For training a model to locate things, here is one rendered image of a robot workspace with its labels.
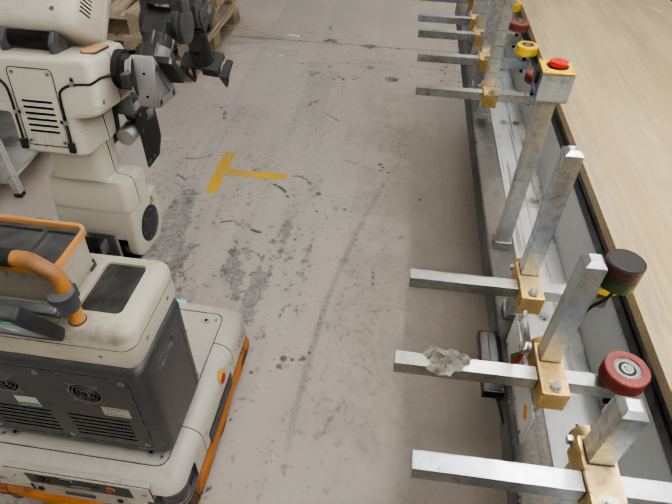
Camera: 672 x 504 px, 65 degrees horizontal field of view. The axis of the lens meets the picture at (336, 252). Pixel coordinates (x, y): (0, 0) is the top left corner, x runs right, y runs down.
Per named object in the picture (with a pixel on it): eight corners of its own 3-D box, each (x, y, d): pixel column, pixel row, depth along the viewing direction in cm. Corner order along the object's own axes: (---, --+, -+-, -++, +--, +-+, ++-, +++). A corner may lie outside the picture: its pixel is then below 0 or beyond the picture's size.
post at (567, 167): (504, 319, 131) (567, 152, 98) (503, 308, 134) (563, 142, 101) (519, 321, 131) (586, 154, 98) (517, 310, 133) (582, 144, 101)
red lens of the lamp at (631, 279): (606, 282, 84) (612, 272, 82) (598, 256, 88) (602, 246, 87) (646, 286, 83) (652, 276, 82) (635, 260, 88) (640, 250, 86)
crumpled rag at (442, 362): (423, 374, 99) (424, 367, 97) (423, 345, 104) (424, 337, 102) (470, 380, 98) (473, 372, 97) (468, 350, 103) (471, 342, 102)
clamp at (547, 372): (534, 408, 99) (542, 393, 96) (525, 349, 109) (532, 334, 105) (565, 411, 99) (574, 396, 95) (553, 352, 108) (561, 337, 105)
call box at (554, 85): (533, 104, 118) (543, 71, 113) (529, 90, 123) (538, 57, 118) (565, 107, 118) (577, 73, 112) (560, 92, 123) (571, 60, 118)
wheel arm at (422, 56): (416, 63, 213) (417, 53, 211) (416, 60, 216) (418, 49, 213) (526, 72, 210) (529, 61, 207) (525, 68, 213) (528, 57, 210)
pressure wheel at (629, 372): (588, 417, 101) (611, 382, 93) (579, 381, 106) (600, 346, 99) (632, 422, 100) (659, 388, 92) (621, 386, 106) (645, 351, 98)
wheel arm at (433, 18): (417, 23, 251) (418, 14, 248) (417, 21, 254) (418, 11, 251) (511, 30, 248) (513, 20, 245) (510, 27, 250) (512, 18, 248)
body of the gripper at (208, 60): (191, 52, 151) (184, 32, 144) (225, 57, 150) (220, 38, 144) (184, 70, 149) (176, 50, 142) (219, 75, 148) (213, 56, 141)
